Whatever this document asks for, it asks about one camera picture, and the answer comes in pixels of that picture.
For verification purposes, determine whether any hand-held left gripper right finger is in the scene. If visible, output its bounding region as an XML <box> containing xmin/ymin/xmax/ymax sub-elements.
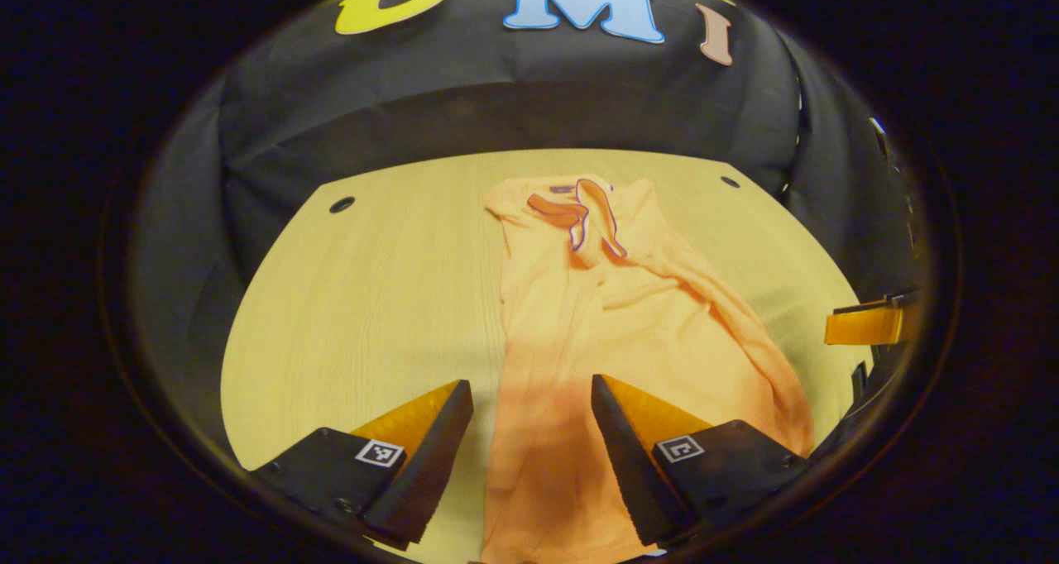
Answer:
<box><xmin>591</xmin><ymin>373</ymin><xmax>807</xmax><ymax>548</ymax></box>

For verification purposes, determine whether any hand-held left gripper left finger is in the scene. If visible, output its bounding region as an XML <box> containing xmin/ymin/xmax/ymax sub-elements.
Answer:
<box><xmin>248</xmin><ymin>379</ymin><xmax>475</xmax><ymax>551</ymax></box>

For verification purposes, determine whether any orange T-shirt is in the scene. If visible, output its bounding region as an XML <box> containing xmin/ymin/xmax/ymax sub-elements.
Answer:
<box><xmin>480</xmin><ymin>175</ymin><xmax>816</xmax><ymax>564</ymax></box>

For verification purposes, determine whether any dark metal stand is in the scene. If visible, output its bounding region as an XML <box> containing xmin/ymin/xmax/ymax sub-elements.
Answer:
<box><xmin>867</xmin><ymin>116</ymin><xmax>921</xmax><ymax>251</ymax></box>

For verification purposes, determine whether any black backdrop cloth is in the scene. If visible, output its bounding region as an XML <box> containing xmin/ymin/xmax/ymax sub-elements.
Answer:
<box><xmin>124</xmin><ymin>0</ymin><xmax>927</xmax><ymax>466</ymax></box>

